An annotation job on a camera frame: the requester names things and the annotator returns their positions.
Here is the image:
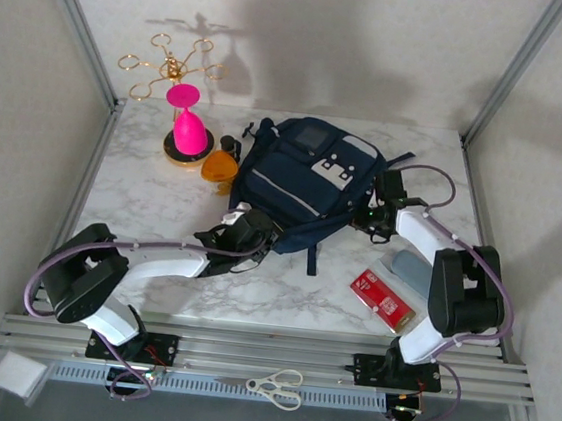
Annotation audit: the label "navy blue student backpack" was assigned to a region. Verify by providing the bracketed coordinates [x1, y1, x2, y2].
[222, 109, 419, 285]

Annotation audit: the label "grey blue glasses case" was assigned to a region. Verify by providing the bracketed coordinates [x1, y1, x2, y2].
[386, 246, 438, 301]

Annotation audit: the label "red packet in clear wrap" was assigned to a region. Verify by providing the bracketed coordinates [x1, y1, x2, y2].
[345, 265, 424, 336]

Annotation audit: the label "cup with orange lid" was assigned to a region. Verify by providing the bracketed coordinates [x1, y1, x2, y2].
[197, 146, 242, 200]

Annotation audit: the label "small dark bottle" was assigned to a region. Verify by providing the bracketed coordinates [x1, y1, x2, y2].
[217, 134, 243, 162]

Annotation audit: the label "pink wine glass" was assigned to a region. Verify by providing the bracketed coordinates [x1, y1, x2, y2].
[159, 81, 215, 158]

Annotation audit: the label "small circuit board green LED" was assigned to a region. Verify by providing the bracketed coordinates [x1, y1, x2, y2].
[105, 362, 168, 395]
[382, 389, 427, 421]

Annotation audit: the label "white card in plastic sleeve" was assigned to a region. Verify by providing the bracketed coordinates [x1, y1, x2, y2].
[0, 349, 51, 408]

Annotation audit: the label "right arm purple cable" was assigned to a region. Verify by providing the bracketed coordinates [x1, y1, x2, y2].
[374, 161, 532, 421]

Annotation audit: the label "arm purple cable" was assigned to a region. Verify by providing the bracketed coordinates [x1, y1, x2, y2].
[14, 204, 273, 415]
[374, 161, 532, 421]

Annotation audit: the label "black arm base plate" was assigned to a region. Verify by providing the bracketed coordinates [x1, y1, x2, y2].
[350, 351, 446, 394]
[84, 324, 182, 368]

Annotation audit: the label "aluminium grooved frame rail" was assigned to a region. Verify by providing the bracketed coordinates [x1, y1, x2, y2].
[0, 309, 540, 412]

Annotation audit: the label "gold wire glass rack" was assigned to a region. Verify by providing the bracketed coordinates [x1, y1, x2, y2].
[107, 28, 233, 173]

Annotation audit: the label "white handled scissors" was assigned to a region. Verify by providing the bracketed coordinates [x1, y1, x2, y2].
[211, 362, 306, 414]

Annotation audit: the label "grey slotted cable duct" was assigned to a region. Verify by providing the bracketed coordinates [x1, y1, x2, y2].
[49, 359, 388, 417]

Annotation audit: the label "aluminium side rail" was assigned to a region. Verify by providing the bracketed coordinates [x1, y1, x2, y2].
[23, 89, 126, 323]

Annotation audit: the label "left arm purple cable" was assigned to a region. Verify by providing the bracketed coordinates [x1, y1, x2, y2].
[14, 204, 273, 415]

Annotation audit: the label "aluminium frame post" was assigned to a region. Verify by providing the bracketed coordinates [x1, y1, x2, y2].
[13, 0, 133, 109]
[461, 0, 562, 155]

